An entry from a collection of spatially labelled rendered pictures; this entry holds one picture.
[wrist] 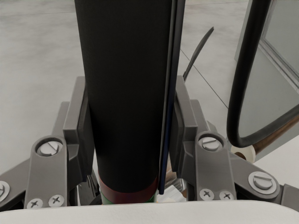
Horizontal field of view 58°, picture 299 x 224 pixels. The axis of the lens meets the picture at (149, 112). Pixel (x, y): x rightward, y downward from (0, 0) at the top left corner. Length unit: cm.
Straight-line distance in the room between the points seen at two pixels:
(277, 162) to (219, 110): 209
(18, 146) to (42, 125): 28
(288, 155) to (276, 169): 4
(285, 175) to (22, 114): 240
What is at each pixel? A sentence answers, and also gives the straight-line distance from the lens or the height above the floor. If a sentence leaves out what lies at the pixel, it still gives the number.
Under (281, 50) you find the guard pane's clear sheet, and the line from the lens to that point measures 145.
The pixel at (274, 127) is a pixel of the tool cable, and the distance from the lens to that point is 31.
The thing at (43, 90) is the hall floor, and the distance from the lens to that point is 296.
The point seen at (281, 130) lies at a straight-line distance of 33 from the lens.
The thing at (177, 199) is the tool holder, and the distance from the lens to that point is 23.
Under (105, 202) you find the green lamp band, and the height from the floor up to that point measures 146.
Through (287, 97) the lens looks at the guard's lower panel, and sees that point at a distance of 137.
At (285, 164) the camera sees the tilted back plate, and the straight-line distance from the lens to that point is 59.
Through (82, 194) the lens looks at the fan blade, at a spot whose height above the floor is 100.
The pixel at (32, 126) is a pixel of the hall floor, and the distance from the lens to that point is 254.
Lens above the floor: 159
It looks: 39 degrees down
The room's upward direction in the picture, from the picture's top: 2 degrees clockwise
